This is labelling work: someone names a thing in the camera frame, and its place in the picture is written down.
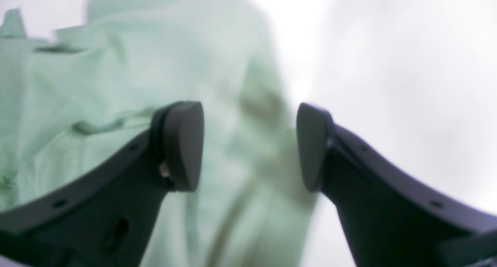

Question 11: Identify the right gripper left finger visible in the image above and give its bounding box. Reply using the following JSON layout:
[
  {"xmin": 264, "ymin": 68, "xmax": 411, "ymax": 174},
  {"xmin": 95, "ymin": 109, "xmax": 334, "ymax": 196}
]
[{"xmin": 0, "ymin": 101, "xmax": 204, "ymax": 267}]

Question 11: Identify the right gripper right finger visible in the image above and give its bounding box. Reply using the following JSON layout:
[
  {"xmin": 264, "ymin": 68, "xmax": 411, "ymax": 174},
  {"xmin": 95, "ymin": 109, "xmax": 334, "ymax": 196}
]
[{"xmin": 296, "ymin": 103, "xmax": 497, "ymax": 267}]

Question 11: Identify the green T-shirt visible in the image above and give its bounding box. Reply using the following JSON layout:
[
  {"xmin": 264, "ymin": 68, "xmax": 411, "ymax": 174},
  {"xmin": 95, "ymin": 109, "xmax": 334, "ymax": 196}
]
[{"xmin": 0, "ymin": 0, "xmax": 315, "ymax": 267}]

